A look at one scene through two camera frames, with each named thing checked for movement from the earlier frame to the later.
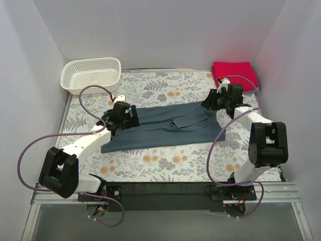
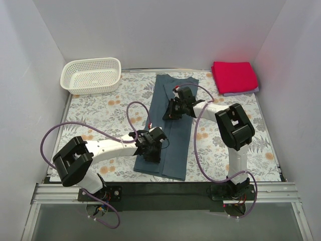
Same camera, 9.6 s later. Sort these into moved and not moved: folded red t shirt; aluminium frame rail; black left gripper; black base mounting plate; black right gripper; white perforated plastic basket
Moved: black left gripper; black right gripper
Not moved: white perforated plastic basket; aluminium frame rail; black base mounting plate; folded red t shirt
